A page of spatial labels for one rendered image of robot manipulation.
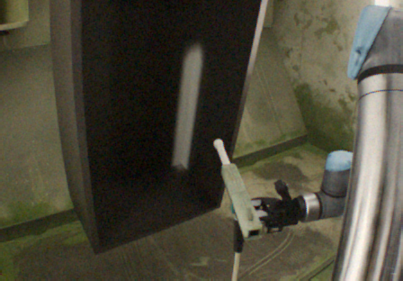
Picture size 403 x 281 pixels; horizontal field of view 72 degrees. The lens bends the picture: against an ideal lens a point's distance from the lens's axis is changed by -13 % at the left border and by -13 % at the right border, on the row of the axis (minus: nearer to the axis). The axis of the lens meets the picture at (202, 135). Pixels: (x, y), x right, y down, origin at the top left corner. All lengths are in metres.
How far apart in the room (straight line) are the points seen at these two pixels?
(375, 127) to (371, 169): 0.05
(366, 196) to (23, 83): 2.07
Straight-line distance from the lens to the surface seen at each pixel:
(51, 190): 2.07
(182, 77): 1.40
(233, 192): 0.93
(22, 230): 2.10
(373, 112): 0.42
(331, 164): 0.96
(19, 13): 1.95
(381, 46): 0.45
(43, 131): 2.12
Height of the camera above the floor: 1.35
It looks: 24 degrees down
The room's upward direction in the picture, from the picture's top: 1 degrees clockwise
